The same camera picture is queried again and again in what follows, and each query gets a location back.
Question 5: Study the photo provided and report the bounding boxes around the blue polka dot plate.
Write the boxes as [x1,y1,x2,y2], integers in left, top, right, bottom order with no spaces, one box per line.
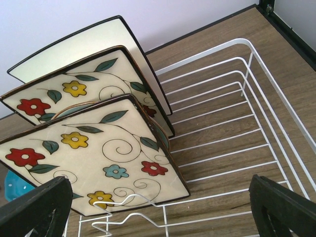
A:
[4,170,34,201]

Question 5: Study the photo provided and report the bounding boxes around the plain cream square plate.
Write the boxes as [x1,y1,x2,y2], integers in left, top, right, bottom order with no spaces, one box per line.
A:
[7,15,172,116]

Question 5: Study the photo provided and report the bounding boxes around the floral square plate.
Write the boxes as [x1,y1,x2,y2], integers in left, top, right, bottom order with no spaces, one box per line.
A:
[0,94,190,216]
[0,45,175,137]

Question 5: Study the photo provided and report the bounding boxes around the mint green flower plate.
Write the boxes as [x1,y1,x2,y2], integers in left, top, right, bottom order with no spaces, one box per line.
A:
[52,101,170,149]

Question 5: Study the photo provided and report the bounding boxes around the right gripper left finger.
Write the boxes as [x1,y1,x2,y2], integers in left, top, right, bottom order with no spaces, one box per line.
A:
[0,176,73,237]

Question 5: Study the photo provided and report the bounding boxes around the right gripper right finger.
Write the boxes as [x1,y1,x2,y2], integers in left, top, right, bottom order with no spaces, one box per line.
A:
[249,175,316,237]

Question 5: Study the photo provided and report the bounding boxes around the white wire dish rack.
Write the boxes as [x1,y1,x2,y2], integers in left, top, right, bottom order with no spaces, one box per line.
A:
[78,39,316,237]

